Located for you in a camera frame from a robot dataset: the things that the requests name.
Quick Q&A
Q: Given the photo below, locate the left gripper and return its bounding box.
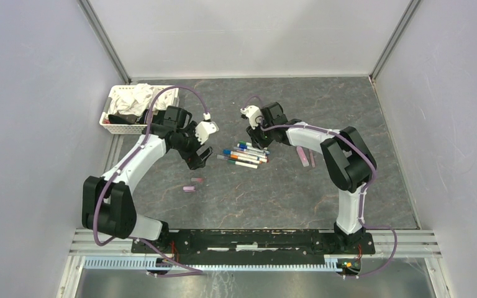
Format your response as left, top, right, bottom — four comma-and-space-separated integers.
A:
172, 122, 214, 170

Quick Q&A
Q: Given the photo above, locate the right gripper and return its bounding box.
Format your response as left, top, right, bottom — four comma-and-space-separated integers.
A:
246, 118, 274, 150

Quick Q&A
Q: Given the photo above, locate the pink highlighter cap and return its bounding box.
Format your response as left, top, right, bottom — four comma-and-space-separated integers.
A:
183, 186, 196, 192

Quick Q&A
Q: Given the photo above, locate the pink highlighter pen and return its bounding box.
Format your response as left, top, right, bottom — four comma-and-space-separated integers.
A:
296, 147, 310, 167

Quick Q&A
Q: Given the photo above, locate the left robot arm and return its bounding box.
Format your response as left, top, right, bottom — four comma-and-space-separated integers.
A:
81, 107, 219, 253

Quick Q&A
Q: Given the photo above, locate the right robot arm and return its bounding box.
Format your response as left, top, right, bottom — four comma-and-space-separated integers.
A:
240, 102, 377, 253

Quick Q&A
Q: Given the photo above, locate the orange cap marker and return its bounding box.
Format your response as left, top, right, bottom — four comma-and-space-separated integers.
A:
223, 150, 268, 160

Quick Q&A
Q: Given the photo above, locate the white crumpled cloth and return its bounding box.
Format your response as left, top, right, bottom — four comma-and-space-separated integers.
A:
106, 83, 178, 116

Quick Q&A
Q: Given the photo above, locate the white plastic basket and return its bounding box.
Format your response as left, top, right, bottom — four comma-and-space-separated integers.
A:
99, 92, 179, 135

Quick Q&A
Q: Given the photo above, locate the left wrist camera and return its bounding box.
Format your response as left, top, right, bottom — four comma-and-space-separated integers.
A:
195, 121, 219, 145

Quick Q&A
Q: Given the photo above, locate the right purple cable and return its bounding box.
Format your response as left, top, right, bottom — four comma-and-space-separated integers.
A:
240, 94, 398, 279

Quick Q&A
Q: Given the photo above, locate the purple cable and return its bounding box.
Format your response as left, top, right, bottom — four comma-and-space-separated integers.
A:
92, 85, 211, 278
240, 94, 398, 279

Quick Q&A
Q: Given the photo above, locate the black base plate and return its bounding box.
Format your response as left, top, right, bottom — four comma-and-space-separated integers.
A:
152, 229, 376, 265

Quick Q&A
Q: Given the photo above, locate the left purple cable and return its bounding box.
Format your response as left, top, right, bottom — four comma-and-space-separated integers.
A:
92, 85, 211, 278

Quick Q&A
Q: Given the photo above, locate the grey cable duct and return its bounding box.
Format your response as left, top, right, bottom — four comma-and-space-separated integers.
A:
83, 256, 342, 273

